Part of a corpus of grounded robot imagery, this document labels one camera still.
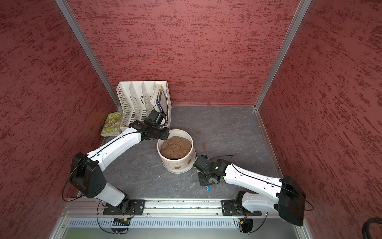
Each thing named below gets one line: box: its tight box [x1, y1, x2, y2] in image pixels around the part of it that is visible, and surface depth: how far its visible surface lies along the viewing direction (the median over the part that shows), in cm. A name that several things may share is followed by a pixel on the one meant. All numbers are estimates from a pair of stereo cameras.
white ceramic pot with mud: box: [156, 128, 197, 174], surface depth 85 cm
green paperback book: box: [100, 111, 123, 137], surface depth 105 cm
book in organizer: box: [150, 84, 169, 116], surface depth 96 cm
